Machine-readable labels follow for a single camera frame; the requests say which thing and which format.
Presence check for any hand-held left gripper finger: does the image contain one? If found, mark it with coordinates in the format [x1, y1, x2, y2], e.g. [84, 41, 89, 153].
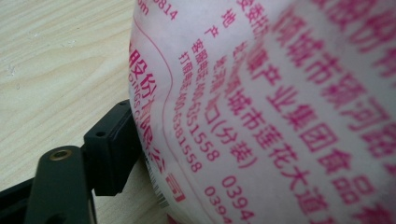
[82, 99, 145, 198]

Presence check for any pink printed plastic bag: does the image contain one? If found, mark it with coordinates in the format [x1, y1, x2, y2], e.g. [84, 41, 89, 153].
[128, 0, 396, 224]

